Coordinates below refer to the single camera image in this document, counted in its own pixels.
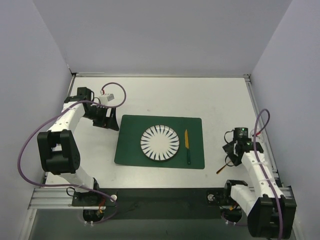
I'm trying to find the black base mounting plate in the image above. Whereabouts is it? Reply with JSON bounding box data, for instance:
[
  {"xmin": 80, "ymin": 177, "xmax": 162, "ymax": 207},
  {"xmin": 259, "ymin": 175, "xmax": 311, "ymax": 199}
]
[{"xmin": 71, "ymin": 187, "xmax": 252, "ymax": 221}]

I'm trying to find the gold fork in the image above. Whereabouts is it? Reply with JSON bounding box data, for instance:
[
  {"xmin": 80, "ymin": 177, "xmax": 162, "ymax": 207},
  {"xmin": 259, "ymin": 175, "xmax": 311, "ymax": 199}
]
[{"xmin": 216, "ymin": 161, "xmax": 231, "ymax": 175}]

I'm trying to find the aluminium front rail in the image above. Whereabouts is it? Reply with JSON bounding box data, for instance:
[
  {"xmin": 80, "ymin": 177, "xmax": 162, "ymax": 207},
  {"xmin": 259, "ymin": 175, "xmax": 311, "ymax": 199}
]
[{"xmin": 27, "ymin": 186, "xmax": 297, "ymax": 210}]

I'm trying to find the gold knife green handle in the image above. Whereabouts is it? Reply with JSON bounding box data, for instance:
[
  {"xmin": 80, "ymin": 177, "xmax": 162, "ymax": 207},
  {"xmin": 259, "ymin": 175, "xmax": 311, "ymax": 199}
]
[{"xmin": 184, "ymin": 129, "xmax": 191, "ymax": 165}]

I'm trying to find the white blue striped plate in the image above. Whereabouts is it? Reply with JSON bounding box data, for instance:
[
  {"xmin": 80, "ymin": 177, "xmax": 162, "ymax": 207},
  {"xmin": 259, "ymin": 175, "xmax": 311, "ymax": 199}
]
[{"xmin": 140, "ymin": 125, "xmax": 180, "ymax": 162}]

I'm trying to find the dark green placemat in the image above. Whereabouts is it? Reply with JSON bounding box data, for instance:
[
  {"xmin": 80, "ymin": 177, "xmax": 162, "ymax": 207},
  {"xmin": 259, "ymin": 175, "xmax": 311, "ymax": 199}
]
[{"xmin": 114, "ymin": 115, "xmax": 205, "ymax": 170}]

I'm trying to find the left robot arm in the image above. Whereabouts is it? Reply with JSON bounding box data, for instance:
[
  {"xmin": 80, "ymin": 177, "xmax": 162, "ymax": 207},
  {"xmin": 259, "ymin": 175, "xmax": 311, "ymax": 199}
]
[{"xmin": 37, "ymin": 87, "xmax": 120, "ymax": 206}]

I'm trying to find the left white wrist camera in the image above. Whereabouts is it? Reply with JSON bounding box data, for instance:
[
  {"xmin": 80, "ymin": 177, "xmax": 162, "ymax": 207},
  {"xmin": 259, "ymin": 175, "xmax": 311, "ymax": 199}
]
[{"xmin": 98, "ymin": 90, "xmax": 115, "ymax": 105}]

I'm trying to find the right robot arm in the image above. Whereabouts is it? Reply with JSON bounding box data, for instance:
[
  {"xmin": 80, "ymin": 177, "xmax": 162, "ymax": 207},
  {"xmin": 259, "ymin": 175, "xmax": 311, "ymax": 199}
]
[{"xmin": 221, "ymin": 127, "xmax": 297, "ymax": 240}]

